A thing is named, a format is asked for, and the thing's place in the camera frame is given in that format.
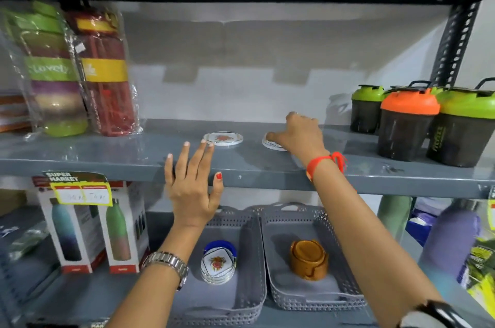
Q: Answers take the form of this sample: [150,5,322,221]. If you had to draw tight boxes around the person's right hand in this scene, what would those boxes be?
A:
[266,111,332,168]

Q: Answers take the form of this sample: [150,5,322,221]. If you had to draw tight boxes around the person's left hand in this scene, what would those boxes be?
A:
[164,141,225,229]

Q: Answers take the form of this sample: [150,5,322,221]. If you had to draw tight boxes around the white round printed coaster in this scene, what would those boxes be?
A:
[203,131,244,147]
[262,134,288,152]

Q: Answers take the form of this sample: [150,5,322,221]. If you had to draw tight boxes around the person's left forearm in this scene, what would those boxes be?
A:
[105,223,211,328]

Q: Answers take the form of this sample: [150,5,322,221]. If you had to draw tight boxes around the person's right forearm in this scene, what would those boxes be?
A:
[306,155,449,328]

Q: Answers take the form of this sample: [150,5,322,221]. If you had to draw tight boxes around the grey metal shelf rack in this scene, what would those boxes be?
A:
[0,0,495,328]

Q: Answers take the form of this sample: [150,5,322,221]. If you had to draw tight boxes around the white coaster set blue holder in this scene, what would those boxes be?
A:
[200,240,237,286]

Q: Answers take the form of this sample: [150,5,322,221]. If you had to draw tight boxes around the white box green bottle picture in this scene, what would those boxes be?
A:
[97,181,151,275]

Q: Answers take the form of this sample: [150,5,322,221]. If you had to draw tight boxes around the silver metal wristwatch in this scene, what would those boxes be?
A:
[141,250,190,292]

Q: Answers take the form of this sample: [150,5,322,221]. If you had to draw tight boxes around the yellow price label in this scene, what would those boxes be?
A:
[50,182,113,207]

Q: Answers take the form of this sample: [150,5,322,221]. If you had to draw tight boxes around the small green lid shaker bottle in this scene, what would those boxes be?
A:
[350,84,386,134]

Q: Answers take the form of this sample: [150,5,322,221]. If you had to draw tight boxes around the grey plastic basket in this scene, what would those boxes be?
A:
[164,206,267,327]
[247,202,367,311]

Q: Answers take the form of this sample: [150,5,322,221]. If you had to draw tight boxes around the brown wooden coaster set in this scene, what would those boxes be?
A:
[289,239,329,281]

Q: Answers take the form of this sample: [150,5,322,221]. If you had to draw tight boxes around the red and yellow wrapped bottle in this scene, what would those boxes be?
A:
[64,3,143,137]

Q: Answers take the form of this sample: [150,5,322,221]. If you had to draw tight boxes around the white box blue bottle picture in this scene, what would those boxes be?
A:
[32,181,108,275]

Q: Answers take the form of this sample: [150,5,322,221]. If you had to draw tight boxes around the hidden green lid shaker bottle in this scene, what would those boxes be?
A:
[384,86,445,97]

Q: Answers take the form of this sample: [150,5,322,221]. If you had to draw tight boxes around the orange lid shaker bottle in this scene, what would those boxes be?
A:
[377,80,441,162]

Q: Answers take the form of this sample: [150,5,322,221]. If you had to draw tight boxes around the green matte bottle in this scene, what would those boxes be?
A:
[377,195,414,242]

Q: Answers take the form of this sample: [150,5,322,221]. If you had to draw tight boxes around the clear plastic packet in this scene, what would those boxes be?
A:
[7,223,51,263]

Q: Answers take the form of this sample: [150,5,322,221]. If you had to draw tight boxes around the brown cardboard box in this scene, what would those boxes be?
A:
[0,188,28,218]

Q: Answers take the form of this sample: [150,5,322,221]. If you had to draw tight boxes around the stack of brown flat boxes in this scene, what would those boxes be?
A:
[0,89,32,133]

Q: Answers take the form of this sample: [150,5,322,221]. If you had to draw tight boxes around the blue packet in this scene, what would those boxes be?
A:
[405,210,439,247]

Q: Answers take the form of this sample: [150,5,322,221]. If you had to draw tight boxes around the large green lid shaker bottle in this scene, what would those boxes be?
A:
[426,77,495,168]

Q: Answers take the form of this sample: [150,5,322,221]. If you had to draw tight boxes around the purple and blue matte bottle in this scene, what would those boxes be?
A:
[418,206,482,301]

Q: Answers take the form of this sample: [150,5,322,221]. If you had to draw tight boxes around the black and white wristband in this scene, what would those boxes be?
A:
[398,299,475,328]

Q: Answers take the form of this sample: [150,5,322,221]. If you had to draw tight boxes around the yellow green plastic packet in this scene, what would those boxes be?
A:
[458,237,495,318]

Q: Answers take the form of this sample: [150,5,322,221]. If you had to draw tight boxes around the red thread bracelet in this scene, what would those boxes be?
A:
[306,151,347,182]

